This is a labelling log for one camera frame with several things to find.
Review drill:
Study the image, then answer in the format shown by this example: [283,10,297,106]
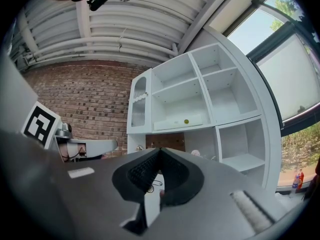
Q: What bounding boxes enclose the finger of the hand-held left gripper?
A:
[86,139,119,158]

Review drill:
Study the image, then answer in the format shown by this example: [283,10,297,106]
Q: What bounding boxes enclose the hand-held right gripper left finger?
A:
[0,132,162,240]

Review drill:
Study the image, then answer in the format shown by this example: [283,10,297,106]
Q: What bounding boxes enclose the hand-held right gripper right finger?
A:
[147,147,301,240]

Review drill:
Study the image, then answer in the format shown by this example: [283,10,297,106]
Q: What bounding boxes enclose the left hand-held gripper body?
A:
[21,100,88,163]

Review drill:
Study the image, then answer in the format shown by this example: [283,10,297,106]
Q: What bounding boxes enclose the white shelf cabinet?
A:
[126,42,270,192]

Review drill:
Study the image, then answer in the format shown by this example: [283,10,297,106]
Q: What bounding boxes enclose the clear bottle blue label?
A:
[291,174,300,197]

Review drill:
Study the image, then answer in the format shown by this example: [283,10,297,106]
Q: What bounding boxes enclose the red drink bottle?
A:
[297,168,306,190]

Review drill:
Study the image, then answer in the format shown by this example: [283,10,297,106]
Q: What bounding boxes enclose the black framed window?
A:
[207,0,320,192]

